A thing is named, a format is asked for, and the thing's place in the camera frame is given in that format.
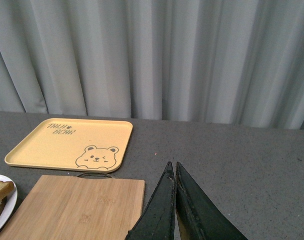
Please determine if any bread slice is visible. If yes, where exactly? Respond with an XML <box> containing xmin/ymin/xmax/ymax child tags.
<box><xmin>0</xmin><ymin>181</ymin><xmax>14</xmax><ymax>201</ymax></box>

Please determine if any yellow bear tray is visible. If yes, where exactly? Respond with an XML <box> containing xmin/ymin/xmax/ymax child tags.
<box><xmin>4</xmin><ymin>118</ymin><xmax>133</xmax><ymax>173</ymax></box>

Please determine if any white plate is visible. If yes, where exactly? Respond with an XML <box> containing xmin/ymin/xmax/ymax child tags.
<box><xmin>0</xmin><ymin>182</ymin><xmax>17</xmax><ymax>229</ymax></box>

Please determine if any grey curtain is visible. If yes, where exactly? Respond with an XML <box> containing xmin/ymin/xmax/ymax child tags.
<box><xmin>0</xmin><ymin>0</ymin><xmax>304</xmax><ymax>130</ymax></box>

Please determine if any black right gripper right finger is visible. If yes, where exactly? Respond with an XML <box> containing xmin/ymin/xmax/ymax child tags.
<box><xmin>176</xmin><ymin>162</ymin><xmax>246</xmax><ymax>240</ymax></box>

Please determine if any wooden cutting board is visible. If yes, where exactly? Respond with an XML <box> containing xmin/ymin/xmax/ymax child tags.
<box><xmin>0</xmin><ymin>175</ymin><xmax>145</xmax><ymax>240</ymax></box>

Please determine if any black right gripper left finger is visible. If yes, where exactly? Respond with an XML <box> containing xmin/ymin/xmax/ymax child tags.
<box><xmin>125</xmin><ymin>162</ymin><xmax>176</xmax><ymax>240</ymax></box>

